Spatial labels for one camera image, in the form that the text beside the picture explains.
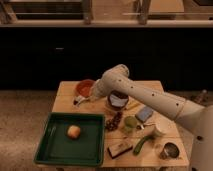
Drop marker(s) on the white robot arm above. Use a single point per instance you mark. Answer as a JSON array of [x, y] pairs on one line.
[[195, 118]]

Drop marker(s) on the dark bowl with cloth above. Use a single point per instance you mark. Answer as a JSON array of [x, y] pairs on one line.
[[117, 100]]

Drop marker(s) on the orange bowl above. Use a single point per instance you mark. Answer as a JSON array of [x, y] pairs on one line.
[[83, 87]]

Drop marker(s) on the yellow banana piece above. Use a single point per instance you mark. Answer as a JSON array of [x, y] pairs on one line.
[[132, 105]]

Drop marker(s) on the purple grapes bunch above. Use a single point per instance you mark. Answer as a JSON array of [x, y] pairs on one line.
[[112, 124]]

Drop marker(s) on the blue sponge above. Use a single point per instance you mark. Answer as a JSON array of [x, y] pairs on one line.
[[144, 114]]

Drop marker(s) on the orange peach fruit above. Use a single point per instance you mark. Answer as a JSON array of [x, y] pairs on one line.
[[73, 131]]

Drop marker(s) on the wooden table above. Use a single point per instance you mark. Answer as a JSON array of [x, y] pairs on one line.
[[149, 155]]

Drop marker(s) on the brown chalkboard eraser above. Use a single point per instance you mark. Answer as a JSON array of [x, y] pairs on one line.
[[119, 148]]

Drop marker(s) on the green cucumber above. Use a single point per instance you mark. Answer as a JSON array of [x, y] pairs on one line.
[[140, 144]]

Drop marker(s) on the white cup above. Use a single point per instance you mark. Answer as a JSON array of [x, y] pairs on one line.
[[160, 129]]

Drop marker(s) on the green plastic tray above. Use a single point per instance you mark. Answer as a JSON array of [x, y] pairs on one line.
[[56, 148]]

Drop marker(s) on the metal tin can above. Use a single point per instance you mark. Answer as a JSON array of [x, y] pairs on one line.
[[170, 151]]

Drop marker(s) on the wooden shelf rail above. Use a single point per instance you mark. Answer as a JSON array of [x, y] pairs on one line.
[[106, 13]]

